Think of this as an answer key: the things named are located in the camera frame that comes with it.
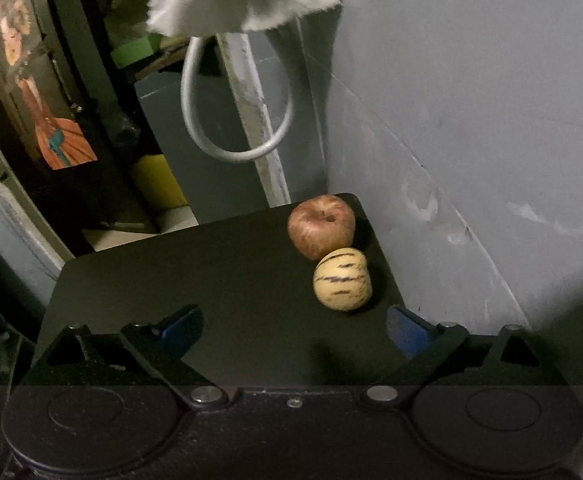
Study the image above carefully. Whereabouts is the striped pepino melon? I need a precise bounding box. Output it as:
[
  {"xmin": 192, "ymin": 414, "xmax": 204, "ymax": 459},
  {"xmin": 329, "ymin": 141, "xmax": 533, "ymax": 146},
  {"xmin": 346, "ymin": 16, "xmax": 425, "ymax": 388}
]
[{"xmin": 313, "ymin": 247, "xmax": 373, "ymax": 312}]

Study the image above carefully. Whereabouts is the white box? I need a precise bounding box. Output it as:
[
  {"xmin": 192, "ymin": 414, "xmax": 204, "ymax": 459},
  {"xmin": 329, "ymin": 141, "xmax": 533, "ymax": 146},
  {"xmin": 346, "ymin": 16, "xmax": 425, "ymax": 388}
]
[{"xmin": 82, "ymin": 204, "xmax": 199, "ymax": 252}]

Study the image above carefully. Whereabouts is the yellow container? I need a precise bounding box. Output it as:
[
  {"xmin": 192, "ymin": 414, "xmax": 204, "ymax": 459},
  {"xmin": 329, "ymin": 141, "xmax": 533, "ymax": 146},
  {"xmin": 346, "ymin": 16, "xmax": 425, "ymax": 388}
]
[{"xmin": 130, "ymin": 153, "xmax": 189, "ymax": 211}]

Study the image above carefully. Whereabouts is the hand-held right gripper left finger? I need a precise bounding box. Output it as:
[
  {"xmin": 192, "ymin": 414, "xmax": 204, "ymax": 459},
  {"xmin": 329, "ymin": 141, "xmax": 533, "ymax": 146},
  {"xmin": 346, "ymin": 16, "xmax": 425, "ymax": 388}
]
[{"xmin": 16, "ymin": 304, "xmax": 230, "ymax": 411}]

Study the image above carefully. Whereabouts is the white post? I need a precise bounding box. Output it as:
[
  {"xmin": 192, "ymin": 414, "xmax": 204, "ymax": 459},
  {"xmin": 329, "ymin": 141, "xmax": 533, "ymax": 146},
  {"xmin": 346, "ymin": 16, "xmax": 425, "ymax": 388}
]
[{"xmin": 220, "ymin": 30, "xmax": 292, "ymax": 209}]

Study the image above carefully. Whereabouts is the green container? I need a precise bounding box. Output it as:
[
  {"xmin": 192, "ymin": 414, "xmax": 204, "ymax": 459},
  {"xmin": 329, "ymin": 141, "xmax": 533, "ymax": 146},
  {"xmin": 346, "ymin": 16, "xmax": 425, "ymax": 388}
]
[{"xmin": 110, "ymin": 33, "xmax": 162, "ymax": 67}]

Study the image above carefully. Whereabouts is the white cable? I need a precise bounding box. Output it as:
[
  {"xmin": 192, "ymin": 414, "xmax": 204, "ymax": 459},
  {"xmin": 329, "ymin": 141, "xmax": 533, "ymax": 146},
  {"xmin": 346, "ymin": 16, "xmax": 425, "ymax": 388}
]
[{"xmin": 180, "ymin": 19, "xmax": 295, "ymax": 163}]

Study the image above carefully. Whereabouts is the dark cabinet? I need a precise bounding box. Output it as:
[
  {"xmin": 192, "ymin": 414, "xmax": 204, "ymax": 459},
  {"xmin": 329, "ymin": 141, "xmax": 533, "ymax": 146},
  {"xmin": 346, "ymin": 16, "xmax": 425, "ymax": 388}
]
[{"xmin": 0, "ymin": 0, "xmax": 195, "ymax": 257}]

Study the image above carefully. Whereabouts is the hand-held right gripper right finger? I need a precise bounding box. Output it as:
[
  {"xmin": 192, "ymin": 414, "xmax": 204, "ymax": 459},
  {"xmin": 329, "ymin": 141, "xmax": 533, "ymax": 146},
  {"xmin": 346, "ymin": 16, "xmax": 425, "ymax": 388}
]
[{"xmin": 359, "ymin": 304, "xmax": 569, "ymax": 411}]

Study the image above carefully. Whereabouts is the wall poster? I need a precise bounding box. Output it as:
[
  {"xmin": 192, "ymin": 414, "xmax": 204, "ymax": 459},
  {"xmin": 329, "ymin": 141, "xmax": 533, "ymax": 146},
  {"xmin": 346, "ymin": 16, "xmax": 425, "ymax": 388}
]
[{"xmin": 0, "ymin": 0, "xmax": 98, "ymax": 171}]

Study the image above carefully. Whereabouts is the red apple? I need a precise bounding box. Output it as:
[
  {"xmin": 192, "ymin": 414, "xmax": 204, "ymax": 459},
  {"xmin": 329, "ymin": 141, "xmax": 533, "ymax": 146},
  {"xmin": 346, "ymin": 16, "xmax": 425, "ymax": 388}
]
[{"xmin": 287, "ymin": 194, "xmax": 357, "ymax": 262}]

